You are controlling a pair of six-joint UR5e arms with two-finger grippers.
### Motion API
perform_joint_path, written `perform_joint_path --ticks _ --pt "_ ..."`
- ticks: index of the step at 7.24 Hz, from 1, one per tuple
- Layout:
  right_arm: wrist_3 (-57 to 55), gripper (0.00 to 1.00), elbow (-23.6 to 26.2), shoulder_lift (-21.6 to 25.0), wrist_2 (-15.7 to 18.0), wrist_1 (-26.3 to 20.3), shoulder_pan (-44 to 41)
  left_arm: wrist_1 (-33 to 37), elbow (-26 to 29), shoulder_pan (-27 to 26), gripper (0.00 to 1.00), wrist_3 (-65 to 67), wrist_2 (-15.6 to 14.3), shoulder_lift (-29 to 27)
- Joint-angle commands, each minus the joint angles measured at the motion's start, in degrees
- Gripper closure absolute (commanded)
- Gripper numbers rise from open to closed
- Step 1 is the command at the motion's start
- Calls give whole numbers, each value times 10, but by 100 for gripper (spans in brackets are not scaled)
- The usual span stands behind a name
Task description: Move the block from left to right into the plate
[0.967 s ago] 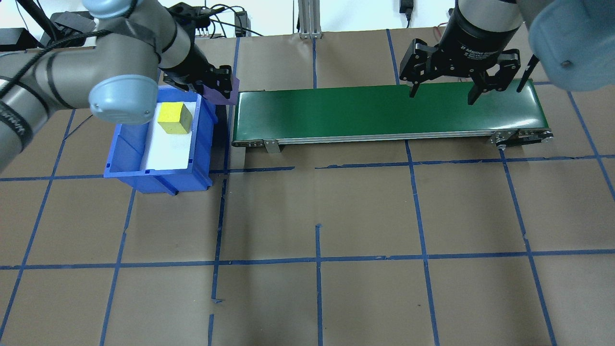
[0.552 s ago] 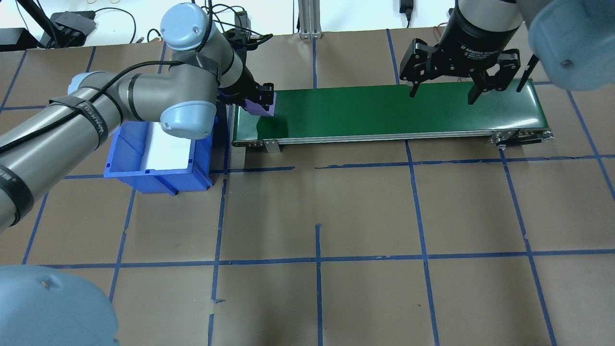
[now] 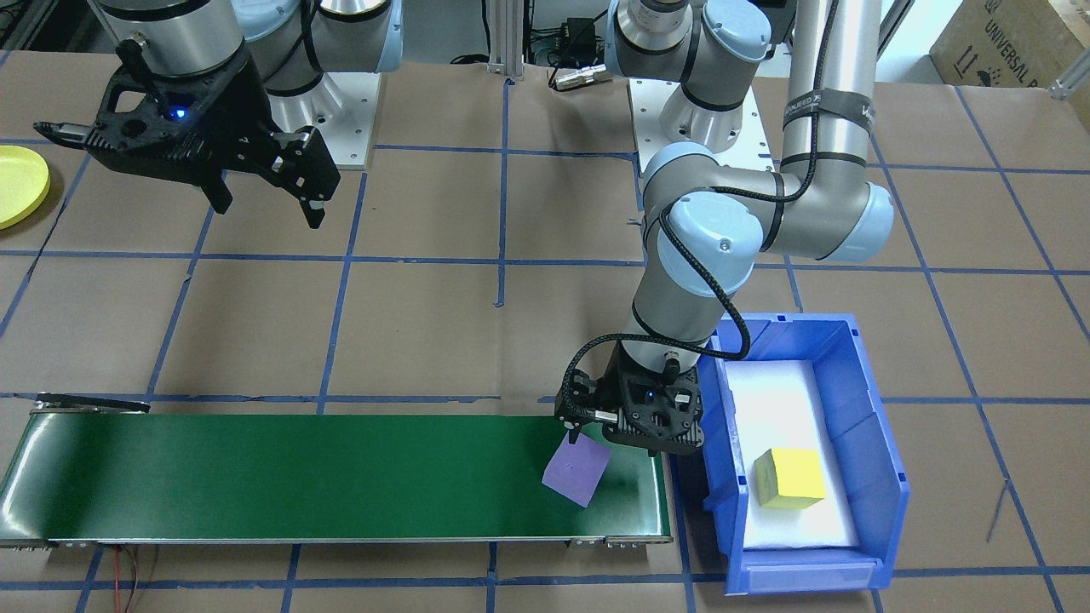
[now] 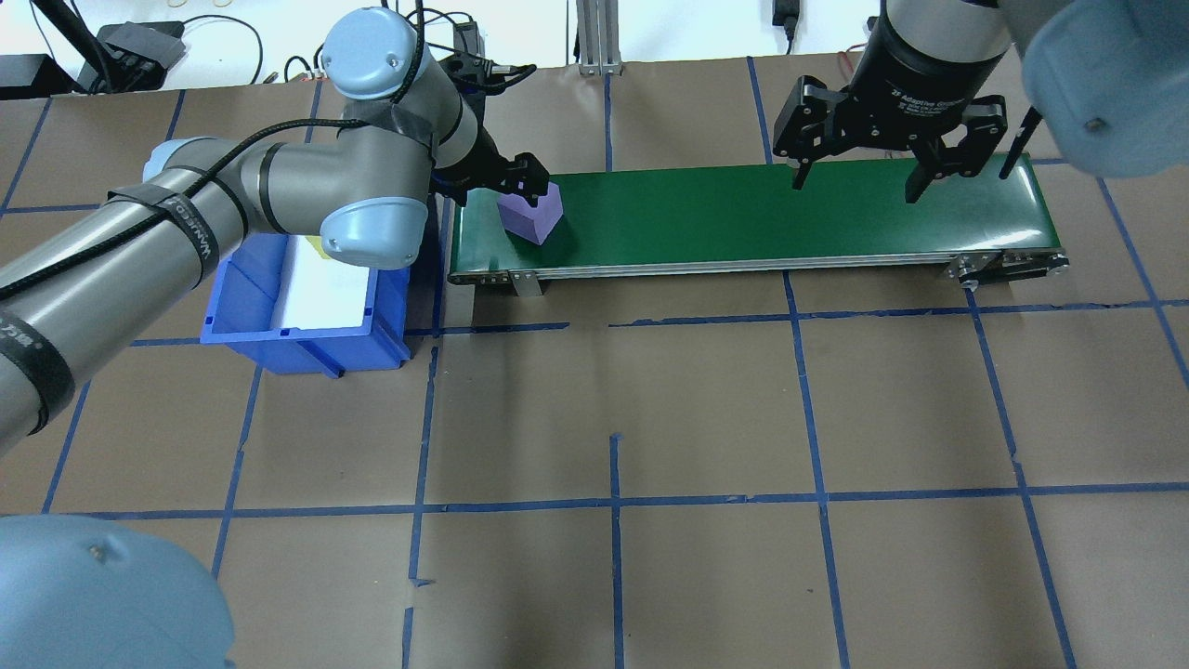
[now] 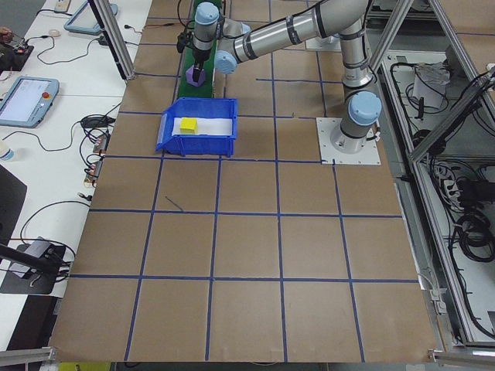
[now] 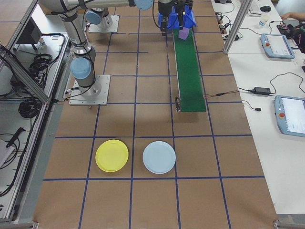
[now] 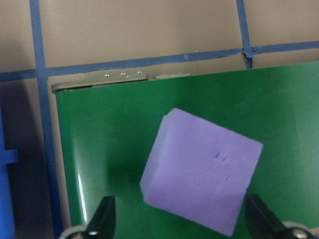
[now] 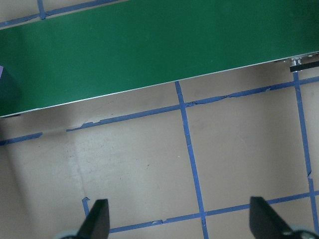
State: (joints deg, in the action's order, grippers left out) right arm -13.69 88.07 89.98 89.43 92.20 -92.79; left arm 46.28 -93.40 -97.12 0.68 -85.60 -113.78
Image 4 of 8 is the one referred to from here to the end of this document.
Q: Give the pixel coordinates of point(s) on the black dock device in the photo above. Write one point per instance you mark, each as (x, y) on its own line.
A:
(139, 51)

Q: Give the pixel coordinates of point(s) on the black pole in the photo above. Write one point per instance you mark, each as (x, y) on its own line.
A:
(79, 46)

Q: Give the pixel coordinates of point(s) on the purple foam block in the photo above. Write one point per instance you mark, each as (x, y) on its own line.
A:
(529, 221)

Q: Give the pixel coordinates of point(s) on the white desk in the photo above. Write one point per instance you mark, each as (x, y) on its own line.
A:
(706, 28)

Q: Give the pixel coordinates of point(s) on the aluminium profile post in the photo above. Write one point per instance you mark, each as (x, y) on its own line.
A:
(600, 37)

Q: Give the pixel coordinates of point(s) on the blue plastic storage bin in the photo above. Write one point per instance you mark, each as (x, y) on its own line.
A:
(307, 353)

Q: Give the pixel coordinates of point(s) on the white foam pad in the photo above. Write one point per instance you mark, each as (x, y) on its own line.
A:
(325, 297)

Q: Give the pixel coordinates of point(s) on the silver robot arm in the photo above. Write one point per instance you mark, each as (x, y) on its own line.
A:
(1105, 84)
(307, 177)

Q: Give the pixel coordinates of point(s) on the green conveyor belt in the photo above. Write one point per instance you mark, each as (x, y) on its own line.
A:
(743, 218)

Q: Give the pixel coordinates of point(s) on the yellow foam block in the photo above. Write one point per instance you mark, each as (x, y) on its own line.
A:
(318, 249)

